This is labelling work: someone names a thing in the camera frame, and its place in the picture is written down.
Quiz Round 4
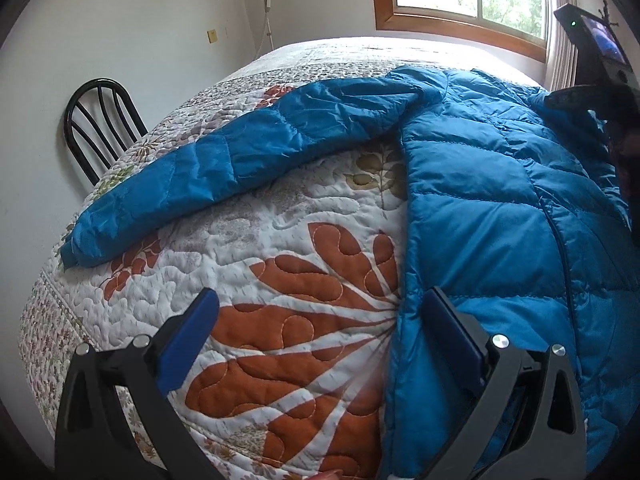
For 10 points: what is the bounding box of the wooden coat rack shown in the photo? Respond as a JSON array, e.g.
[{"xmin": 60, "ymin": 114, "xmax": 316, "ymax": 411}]
[{"xmin": 598, "ymin": 0, "xmax": 620, "ymax": 28}]

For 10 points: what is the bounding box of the floral quilted bedspread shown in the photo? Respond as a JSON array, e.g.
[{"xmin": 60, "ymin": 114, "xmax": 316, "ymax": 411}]
[{"xmin": 17, "ymin": 34, "xmax": 544, "ymax": 480}]

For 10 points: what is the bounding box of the beige side window curtain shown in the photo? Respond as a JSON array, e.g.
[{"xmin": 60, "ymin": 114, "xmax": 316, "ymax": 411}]
[{"xmin": 544, "ymin": 0, "xmax": 578, "ymax": 91}]

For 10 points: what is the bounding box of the yellow wall outlet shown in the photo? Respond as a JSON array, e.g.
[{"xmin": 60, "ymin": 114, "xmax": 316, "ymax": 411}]
[{"xmin": 207, "ymin": 29, "xmax": 218, "ymax": 44}]

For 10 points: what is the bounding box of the blue puffer jacket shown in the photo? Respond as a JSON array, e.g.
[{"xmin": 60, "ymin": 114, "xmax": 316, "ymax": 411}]
[{"xmin": 60, "ymin": 67, "xmax": 639, "ymax": 479}]

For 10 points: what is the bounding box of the black metal chair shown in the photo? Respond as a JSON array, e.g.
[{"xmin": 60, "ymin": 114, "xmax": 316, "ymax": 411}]
[{"xmin": 62, "ymin": 78, "xmax": 148, "ymax": 185}]

